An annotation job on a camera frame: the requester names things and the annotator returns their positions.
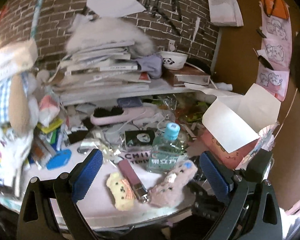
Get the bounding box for brown box under bowl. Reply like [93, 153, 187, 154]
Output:
[162, 66, 210, 87]

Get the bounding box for white paper sheet on wall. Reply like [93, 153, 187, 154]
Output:
[86, 0, 146, 18]

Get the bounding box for white panda bowl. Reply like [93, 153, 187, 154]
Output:
[159, 51, 188, 70]

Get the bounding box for orange bag on wall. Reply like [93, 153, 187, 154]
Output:
[261, 0, 289, 20]

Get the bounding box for pink hairbrush with black bristles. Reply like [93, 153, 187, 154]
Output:
[90, 106, 155, 126]

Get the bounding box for white paper bag on wall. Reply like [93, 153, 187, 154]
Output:
[208, 0, 244, 27]

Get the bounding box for clear cellophane bag with ribbon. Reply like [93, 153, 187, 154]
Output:
[77, 127, 123, 164]

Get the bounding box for white fluffy fur pile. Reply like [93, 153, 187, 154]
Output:
[65, 17, 157, 57]

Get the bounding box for pink cartoon hanging pocket organizer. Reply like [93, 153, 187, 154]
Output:
[256, 9, 292, 102]

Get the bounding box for pink white tissue pack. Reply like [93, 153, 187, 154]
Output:
[39, 95, 59, 127]

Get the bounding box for pink rectangular keychain tag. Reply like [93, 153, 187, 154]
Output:
[117, 159, 150, 203]

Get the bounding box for yellow plush bear toy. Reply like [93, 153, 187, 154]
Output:
[106, 172, 135, 211]

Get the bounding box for black card with white face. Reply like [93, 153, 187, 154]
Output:
[125, 130, 155, 152]

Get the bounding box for large plush doll plaid shirt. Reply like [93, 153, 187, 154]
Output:
[0, 39, 39, 198]

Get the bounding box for white shelf board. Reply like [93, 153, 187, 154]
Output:
[57, 79, 236, 106]

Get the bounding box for blue plastic luggage tag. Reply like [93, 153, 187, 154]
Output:
[46, 149, 72, 170]

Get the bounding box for purple cloth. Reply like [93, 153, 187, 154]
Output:
[134, 54, 162, 79]

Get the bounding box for stack of books and papers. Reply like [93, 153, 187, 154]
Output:
[48, 41, 150, 95]

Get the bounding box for light blue striped pole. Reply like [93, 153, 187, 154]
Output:
[30, 0, 43, 39]

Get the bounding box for clear bottle with blue cap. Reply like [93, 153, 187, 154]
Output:
[147, 122, 184, 173]

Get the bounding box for pink fluffy plush toy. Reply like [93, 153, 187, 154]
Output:
[150, 160, 198, 207]

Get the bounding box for orange snack foil packet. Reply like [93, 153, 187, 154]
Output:
[31, 137, 55, 170]

